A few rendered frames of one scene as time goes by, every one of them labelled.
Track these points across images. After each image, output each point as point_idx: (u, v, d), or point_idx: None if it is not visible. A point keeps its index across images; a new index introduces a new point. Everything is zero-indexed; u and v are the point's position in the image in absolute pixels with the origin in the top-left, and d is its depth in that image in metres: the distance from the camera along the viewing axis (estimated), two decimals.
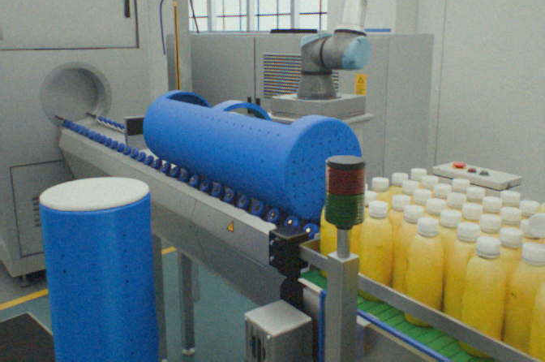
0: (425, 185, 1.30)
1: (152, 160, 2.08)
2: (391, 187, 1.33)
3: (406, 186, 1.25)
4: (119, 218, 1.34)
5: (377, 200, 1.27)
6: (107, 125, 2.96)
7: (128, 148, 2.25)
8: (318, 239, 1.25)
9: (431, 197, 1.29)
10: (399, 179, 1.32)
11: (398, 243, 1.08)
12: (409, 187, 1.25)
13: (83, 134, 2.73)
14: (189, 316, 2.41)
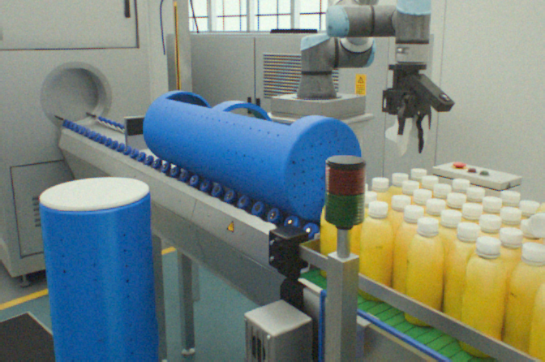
0: (425, 185, 1.30)
1: (152, 160, 2.08)
2: (391, 187, 1.33)
3: (406, 186, 1.25)
4: (119, 218, 1.34)
5: (377, 200, 1.27)
6: (107, 125, 2.96)
7: (128, 148, 2.25)
8: (318, 239, 1.25)
9: (431, 197, 1.29)
10: (399, 179, 1.32)
11: (398, 243, 1.08)
12: (409, 187, 1.25)
13: (83, 134, 2.73)
14: (189, 316, 2.41)
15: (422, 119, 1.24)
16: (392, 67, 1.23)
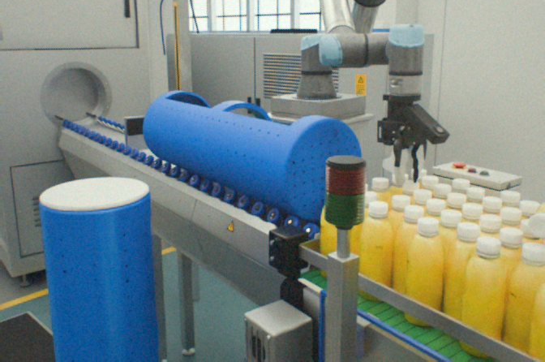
0: (425, 185, 1.30)
1: (152, 160, 2.08)
2: (391, 187, 1.33)
3: (406, 186, 1.25)
4: (119, 218, 1.34)
5: (377, 200, 1.27)
6: (107, 125, 2.96)
7: (128, 148, 2.25)
8: (318, 239, 1.25)
9: (431, 197, 1.29)
10: None
11: (398, 243, 1.08)
12: (409, 187, 1.25)
13: (83, 134, 2.73)
14: (189, 316, 2.41)
15: (417, 149, 1.23)
16: (387, 97, 1.23)
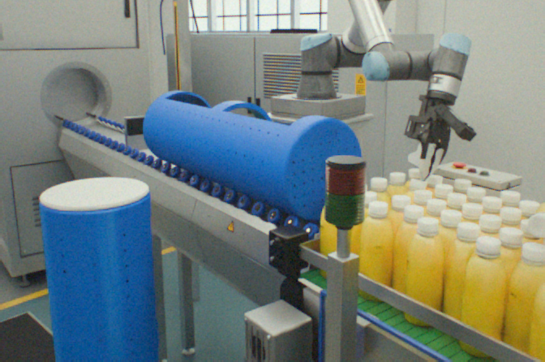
0: (429, 183, 1.31)
1: (152, 160, 2.08)
2: (388, 187, 1.34)
3: (414, 182, 1.27)
4: (119, 218, 1.34)
5: None
6: (107, 125, 2.96)
7: (128, 148, 2.25)
8: (318, 239, 1.25)
9: (435, 196, 1.29)
10: (396, 178, 1.32)
11: (398, 243, 1.08)
12: (417, 183, 1.26)
13: (83, 134, 2.73)
14: (189, 316, 2.41)
15: (438, 148, 1.28)
16: (423, 97, 1.32)
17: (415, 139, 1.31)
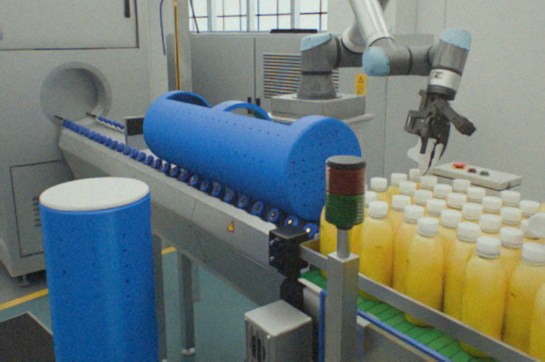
0: (424, 185, 1.30)
1: (152, 160, 2.08)
2: (389, 187, 1.34)
3: (403, 187, 1.24)
4: (119, 218, 1.34)
5: None
6: (107, 125, 2.96)
7: (128, 148, 2.25)
8: (318, 239, 1.25)
9: None
10: (396, 179, 1.32)
11: (398, 243, 1.08)
12: (405, 187, 1.24)
13: (83, 134, 2.73)
14: (189, 316, 2.41)
15: (437, 144, 1.28)
16: (422, 92, 1.32)
17: (415, 134, 1.31)
